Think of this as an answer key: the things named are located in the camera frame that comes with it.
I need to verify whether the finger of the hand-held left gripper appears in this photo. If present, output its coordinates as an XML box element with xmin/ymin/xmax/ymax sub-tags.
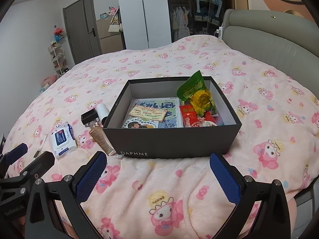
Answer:
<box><xmin>0</xmin><ymin>151</ymin><xmax>55</xmax><ymax>192</ymax></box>
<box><xmin>0</xmin><ymin>143</ymin><xmax>28</xmax><ymax>170</ymax></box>

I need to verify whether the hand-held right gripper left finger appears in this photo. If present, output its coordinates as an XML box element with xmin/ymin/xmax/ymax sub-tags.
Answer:
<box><xmin>25</xmin><ymin>151</ymin><xmax>107</xmax><ymax>239</ymax></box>

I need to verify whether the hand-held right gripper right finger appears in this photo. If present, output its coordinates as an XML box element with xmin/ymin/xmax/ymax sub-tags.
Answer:
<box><xmin>209</xmin><ymin>152</ymin><xmax>297</xmax><ymax>239</ymax></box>

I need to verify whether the white wet wipes packet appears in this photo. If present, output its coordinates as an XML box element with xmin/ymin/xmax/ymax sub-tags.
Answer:
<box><xmin>48</xmin><ymin>121</ymin><xmax>78</xmax><ymax>161</ymax></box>

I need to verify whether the brown wooden comb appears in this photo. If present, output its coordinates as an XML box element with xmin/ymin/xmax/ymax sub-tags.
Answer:
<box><xmin>89</xmin><ymin>126</ymin><xmax>117</xmax><ymax>157</ymax></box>

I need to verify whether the black cardboard box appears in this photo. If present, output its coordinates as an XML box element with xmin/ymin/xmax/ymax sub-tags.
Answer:
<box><xmin>103</xmin><ymin>76</ymin><xmax>243</xmax><ymax>159</ymax></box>

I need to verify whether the portrait photo card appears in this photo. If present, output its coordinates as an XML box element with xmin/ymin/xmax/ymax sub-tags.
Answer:
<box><xmin>191</xmin><ymin>113</ymin><xmax>220</xmax><ymax>127</ymax></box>

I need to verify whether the white cylindrical tube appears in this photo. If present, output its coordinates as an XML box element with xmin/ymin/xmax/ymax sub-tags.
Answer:
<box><xmin>96</xmin><ymin>103</ymin><xmax>110</xmax><ymax>124</ymax></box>

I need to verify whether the round cartoon sticker card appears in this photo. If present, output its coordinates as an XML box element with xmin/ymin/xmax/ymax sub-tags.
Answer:
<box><xmin>122</xmin><ymin>118</ymin><xmax>159</xmax><ymax>129</ymax></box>

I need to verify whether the red paper envelope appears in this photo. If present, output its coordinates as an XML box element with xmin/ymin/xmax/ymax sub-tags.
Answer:
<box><xmin>179</xmin><ymin>105</ymin><xmax>200</xmax><ymax>127</ymax></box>

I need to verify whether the yellow wrapped snack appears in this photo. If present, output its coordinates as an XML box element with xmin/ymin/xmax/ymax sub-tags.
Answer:
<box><xmin>190</xmin><ymin>91</ymin><xmax>217</xmax><ymax>114</ymax></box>

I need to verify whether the pink plush toy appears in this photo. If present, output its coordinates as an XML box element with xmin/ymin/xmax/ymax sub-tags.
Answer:
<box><xmin>41</xmin><ymin>74</ymin><xmax>58</xmax><ymax>86</ymax></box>

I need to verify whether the green orange paper card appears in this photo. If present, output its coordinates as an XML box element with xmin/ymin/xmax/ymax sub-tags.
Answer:
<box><xmin>128</xmin><ymin>108</ymin><xmax>168</xmax><ymax>123</ymax></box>

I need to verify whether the blue white printed packet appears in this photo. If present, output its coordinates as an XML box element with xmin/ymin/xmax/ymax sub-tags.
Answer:
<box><xmin>132</xmin><ymin>98</ymin><xmax>182</xmax><ymax>128</ymax></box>

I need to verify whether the green snack packet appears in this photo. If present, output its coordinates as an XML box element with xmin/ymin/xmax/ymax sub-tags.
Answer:
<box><xmin>176</xmin><ymin>70</ymin><xmax>205</xmax><ymax>102</ymax></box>

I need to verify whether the white shelf rack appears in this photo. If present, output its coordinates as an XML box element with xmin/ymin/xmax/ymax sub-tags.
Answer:
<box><xmin>48</xmin><ymin>41</ymin><xmax>70</xmax><ymax>77</ymax></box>

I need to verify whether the pink printed blanket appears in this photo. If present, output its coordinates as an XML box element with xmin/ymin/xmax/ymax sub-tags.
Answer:
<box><xmin>2</xmin><ymin>35</ymin><xmax>319</xmax><ymax>239</ymax></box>

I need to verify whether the beige cabinet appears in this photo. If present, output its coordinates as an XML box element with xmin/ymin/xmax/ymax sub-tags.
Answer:
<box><xmin>96</xmin><ymin>17</ymin><xmax>125</xmax><ymax>55</ymax></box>

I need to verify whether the grey room door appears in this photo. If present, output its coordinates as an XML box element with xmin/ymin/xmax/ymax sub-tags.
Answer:
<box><xmin>62</xmin><ymin>0</ymin><xmax>102</xmax><ymax>65</ymax></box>

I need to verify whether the grey green sofa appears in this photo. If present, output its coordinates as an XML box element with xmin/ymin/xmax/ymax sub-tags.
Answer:
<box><xmin>221</xmin><ymin>9</ymin><xmax>319</xmax><ymax>85</ymax></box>

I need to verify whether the white handbag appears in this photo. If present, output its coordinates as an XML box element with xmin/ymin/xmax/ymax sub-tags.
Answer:
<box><xmin>108</xmin><ymin>21</ymin><xmax>121</xmax><ymax>33</ymax></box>

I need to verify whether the dark glass display cabinet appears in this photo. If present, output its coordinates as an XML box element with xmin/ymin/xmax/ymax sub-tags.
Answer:
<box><xmin>166</xmin><ymin>0</ymin><xmax>225</xmax><ymax>43</ymax></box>

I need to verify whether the white wardrobe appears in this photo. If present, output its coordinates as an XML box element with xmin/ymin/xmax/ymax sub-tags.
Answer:
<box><xmin>116</xmin><ymin>0</ymin><xmax>172</xmax><ymax>50</ymax></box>

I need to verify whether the red blue wall toy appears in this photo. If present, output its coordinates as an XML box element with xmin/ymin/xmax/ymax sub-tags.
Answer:
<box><xmin>53</xmin><ymin>27</ymin><xmax>66</xmax><ymax>43</ymax></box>

